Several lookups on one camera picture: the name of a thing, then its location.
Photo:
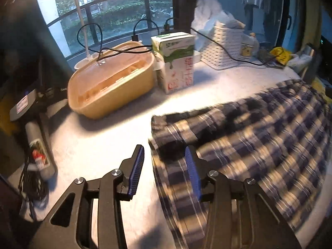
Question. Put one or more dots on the black device with label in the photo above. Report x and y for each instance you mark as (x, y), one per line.
(23, 103)

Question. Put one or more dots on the yellow plastic bag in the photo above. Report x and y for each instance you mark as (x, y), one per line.
(281, 54)

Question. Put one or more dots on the grey spray can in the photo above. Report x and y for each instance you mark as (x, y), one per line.
(39, 147)

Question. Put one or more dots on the dark curtain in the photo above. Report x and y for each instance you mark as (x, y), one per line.
(26, 31)

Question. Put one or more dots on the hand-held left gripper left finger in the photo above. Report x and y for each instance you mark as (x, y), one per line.
(136, 173)

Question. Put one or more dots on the balcony railing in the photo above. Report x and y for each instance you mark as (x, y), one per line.
(146, 10)

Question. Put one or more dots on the white cartoon mug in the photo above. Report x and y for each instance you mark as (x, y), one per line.
(249, 49)

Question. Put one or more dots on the yellow lunch box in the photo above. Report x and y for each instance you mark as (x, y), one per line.
(111, 93)

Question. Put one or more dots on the steel thermos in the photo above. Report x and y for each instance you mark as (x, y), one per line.
(310, 64)

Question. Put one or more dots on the white power strip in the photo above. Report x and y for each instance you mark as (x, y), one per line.
(197, 57)

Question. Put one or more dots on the crumpled white bag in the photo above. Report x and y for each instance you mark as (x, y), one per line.
(298, 62)

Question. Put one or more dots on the white desk lamp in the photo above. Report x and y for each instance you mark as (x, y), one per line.
(79, 10)

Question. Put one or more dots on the yellow curtain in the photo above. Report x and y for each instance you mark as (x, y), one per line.
(312, 18)

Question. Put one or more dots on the green and white milk carton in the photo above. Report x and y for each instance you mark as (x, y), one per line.
(179, 67)

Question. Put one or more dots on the white plastic bag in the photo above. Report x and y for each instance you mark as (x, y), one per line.
(207, 13)

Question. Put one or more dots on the plaid pants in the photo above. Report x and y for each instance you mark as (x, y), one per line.
(259, 140)

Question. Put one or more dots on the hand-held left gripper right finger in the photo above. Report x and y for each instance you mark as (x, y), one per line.
(193, 176)

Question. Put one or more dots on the white plastic basket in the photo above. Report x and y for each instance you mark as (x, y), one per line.
(223, 46)

